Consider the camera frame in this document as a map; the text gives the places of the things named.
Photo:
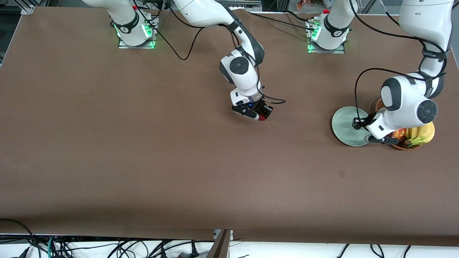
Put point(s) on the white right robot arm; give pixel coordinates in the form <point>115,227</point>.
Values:
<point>204,12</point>

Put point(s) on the brown table cover sheet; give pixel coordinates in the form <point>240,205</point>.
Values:
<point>215,172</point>

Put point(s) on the red yellow apple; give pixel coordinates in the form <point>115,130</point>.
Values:
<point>400,134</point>

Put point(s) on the yellow banana bunch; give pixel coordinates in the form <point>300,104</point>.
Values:
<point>425,132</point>

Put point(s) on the mint green round plate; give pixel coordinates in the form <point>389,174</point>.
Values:
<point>342,125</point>

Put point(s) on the aluminium frame corner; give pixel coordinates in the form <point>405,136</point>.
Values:
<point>27,9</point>

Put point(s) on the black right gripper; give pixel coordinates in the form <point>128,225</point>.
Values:
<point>261,106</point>

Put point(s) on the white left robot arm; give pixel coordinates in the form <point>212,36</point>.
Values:
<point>405,100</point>

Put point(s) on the brown wicker basket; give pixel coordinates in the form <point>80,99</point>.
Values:
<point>403,147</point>

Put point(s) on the orange red background item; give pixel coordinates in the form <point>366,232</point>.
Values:
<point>303,4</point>

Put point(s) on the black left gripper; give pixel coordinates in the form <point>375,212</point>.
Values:
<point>363,122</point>

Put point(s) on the dark aluminium profile post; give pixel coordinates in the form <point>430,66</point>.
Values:
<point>220,247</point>

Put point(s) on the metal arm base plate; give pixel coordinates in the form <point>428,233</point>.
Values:
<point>326,51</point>
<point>136,46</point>

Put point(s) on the grey background equipment box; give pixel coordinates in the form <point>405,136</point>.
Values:
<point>233,5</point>

